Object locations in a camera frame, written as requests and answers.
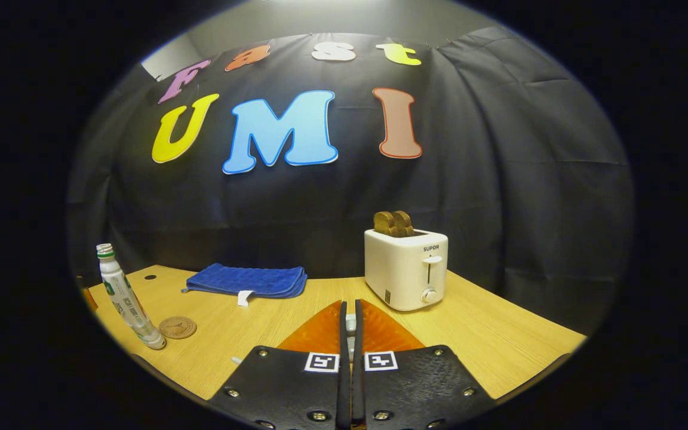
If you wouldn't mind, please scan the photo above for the round brown coaster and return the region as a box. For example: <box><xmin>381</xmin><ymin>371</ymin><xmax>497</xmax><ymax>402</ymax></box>
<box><xmin>158</xmin><ymin>316</ymin><xmax>198</xmax><ymax>340</ymax></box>

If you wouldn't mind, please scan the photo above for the white toaster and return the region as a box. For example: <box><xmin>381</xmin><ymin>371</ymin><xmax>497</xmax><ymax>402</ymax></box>
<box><xmin>364</xmin><ymin>229</ymin><xmax>449</xmax><ymax>312</ymax></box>

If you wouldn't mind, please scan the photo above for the brown toast slice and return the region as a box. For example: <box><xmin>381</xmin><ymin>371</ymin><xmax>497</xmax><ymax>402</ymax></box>
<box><xmin>392</xmin><ymin>210</ymin><xmax>415</xmax><ymax>238</ymax></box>
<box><xmin>373</xmin><ymin>211</ymin><xmax>397</xmax><ymax>236</ymax></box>

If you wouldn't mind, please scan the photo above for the black backdrop cloth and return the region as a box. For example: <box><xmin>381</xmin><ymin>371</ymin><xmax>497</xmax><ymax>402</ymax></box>
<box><xmin>66</xmin><ymin>27</ymin><xmax>636</xmax><ymax>335</ymax></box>

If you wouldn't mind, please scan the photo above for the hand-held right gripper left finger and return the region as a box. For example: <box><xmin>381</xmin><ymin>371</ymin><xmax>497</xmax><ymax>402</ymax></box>
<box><xmin>208</xmin><ymin>300</ymin><xmax>351</xmax><ymax>430</ymax></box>

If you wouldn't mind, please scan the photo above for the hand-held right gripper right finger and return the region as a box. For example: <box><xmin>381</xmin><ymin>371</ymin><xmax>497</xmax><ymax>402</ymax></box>
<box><xmin>351</xmin><ymin>299</ymin><xmax>495</xmax><ymax>430</ymax></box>

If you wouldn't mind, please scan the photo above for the clear plastic water bottle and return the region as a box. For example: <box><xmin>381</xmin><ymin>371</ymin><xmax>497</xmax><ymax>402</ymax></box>
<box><xmin>96</xmin><ymin>243</ymin><xmax>167</xmax><ymax>350</ymax></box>

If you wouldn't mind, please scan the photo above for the folded blue towel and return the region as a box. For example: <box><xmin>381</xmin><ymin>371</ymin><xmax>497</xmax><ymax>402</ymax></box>
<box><xmin>181</xmin><ymin>263</ymin><xmax>309</xmax><ymax>306</ymax></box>

